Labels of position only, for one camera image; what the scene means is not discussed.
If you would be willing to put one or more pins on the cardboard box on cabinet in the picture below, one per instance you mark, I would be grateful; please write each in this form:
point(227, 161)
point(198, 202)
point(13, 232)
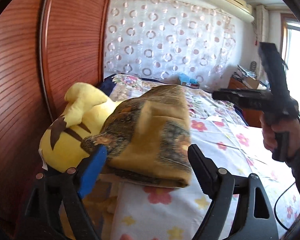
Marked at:
point(252, 83)

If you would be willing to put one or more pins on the wooden headboard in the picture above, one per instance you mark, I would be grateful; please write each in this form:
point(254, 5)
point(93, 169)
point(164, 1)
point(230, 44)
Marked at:
point(45, 47)

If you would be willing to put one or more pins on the window with wooden frame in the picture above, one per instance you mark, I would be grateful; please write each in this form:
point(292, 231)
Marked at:
point(290, 51)

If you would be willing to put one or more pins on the yellow plush toy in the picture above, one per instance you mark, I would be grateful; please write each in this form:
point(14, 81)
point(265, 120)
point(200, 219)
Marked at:
point(84, 115)

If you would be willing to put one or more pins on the right hand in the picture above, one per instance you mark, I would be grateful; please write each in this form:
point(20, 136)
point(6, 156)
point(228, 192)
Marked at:
point(268, 132)

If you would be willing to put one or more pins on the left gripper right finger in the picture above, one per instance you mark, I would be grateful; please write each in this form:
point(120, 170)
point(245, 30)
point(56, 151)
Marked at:
point(254, 218)

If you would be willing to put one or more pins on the circle patterned wall curtain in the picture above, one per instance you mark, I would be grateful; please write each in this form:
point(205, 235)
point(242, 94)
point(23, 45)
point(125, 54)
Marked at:
point(162, 39)

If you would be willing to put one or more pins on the blue tissue box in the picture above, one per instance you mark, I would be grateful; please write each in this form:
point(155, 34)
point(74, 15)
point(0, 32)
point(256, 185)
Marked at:
point(185, 80)

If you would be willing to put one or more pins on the stack of papers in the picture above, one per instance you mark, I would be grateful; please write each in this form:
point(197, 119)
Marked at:
point(241, 73)

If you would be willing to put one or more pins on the golden brown patterned scarf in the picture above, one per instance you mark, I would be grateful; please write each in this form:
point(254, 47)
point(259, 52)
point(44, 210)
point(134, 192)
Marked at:
point(147, 139)

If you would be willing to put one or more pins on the beige pillow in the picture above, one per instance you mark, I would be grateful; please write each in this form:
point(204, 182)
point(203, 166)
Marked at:
point(101, 203)

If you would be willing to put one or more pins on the white air conditioner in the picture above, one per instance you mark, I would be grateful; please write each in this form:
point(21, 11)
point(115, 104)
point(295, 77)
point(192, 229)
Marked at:
point(239, 8)

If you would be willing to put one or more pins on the wooden sideboard cabinet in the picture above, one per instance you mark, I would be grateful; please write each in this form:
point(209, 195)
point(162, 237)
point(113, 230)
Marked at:
point(248, 101)

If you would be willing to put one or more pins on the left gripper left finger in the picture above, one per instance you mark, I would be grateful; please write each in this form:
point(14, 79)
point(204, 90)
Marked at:
point(67, 189)

